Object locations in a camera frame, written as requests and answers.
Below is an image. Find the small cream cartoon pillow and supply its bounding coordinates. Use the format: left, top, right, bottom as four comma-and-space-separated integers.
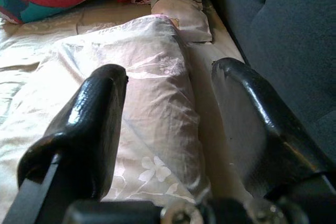
150, 0, 213, 44

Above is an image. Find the dark blue upholstered headboard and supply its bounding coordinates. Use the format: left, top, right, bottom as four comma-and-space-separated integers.
199, 0, 336, 183

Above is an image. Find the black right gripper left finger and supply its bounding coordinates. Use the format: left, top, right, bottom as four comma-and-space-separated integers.
5, 63, 129, 224

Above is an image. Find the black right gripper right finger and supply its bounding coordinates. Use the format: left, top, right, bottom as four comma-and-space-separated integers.
211, 57, 336, 199

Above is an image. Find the beige floral duvet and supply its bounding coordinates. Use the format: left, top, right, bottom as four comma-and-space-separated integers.
0, 15, 213, 206

